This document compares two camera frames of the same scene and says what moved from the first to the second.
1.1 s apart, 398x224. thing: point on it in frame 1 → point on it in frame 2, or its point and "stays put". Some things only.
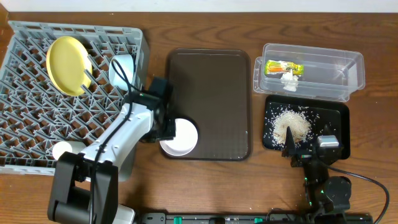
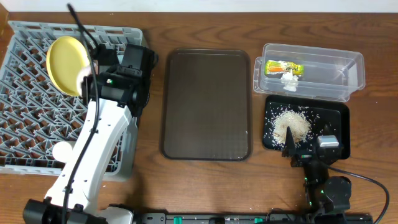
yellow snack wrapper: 276,67 stays put
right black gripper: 304,157 stays put
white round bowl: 185,141 → 86,71
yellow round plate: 67,57 stays put
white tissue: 289,81 stays put
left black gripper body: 169,128 → 101,55
